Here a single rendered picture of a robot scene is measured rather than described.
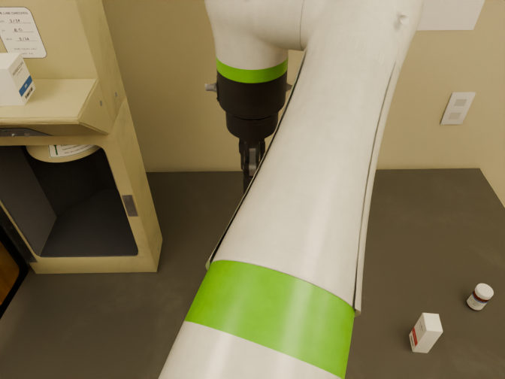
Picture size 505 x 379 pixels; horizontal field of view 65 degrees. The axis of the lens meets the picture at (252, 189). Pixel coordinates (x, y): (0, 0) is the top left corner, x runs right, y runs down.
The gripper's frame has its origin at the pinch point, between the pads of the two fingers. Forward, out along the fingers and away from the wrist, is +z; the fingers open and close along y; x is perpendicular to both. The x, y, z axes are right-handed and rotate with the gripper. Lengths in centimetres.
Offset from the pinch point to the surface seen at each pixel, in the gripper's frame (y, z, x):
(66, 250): -14, 32, -47
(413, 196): -40, 39, 52
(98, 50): -15.4, -20.7, -25.3
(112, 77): -18.6, -14.2, -25.3
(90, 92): -8.3, -17.3, -25.5
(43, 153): -14.5, 0.4, -41.7
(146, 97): -55, 13, -31
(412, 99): -56, 14, 49
